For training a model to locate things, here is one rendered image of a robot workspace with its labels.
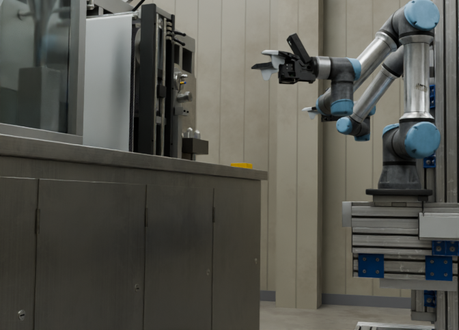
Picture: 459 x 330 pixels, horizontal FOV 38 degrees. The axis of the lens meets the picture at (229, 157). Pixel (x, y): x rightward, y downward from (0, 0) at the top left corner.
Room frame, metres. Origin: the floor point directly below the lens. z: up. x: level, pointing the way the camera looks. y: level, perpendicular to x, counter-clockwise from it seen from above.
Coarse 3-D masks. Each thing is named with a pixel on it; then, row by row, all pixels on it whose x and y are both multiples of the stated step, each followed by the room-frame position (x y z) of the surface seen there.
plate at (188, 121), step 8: (184, 80) 3.52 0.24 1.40; (192, 80) 3.60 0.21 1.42; (184, 88) 3.52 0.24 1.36; (192, 88) 3.61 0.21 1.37; (184, 104) 3.52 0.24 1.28; (192, 104) 3.61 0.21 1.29; (192, 112) 3.61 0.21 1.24; (184, 120) 3.53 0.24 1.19; (192, 120) 3.61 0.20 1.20; (184, 128) 3.53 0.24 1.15; (192, 128) 3.61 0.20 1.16
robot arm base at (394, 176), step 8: (384, 168) 2.39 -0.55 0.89; (392, 168) 2.35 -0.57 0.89; (400, 168) 2.34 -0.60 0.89; (408, 168) 2.35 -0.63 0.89; (384, 176) 2.38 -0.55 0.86; (392, 176) 2.34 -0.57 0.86; (400, 176) 2.33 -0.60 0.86; (408, 176) 2.33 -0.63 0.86; (416, 176) 2.35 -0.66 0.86; (384, 184) 2.36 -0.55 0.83; (392, 184) 2.34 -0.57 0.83; (400, 184) 2.33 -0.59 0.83; (408, 184) 2.33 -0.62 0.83; (416, 184) 2.34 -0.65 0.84
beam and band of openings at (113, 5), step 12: (96, 0) 2.75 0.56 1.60; (108, 0) 2.83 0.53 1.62; (120, 0) 2.92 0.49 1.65; (96, 12) 2.77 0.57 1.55; (108, 12) 2.86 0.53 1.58; (120, 12) 2.92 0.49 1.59; (132, 24) 3.05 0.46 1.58; (180, 36) 3.47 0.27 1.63; (180, 48) 3.48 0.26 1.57; (192, 48) 3.61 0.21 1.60; (180, 60) 3.48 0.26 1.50; (192, 60) 3.61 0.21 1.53; (192, 72) 3.62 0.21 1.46
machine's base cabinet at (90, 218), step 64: (0, 192) 1.39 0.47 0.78; (64, 192) 1.59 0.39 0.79; (128, 192) 1.87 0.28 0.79; (192, 192) 2.25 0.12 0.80; (256, 192) 2.83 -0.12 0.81; (0, 256) 1.40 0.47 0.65; (64, 256) 1.60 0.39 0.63; (128, 256) 1.87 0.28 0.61; (192, 256) 2.25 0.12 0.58; (256, 256) 2.84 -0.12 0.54; (0, 320) 1.40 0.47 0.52; (64, 320) 1.61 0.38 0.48; (128, 320) 1.88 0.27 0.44; (192, 320) 2.26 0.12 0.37; (256, 320) 2.85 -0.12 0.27
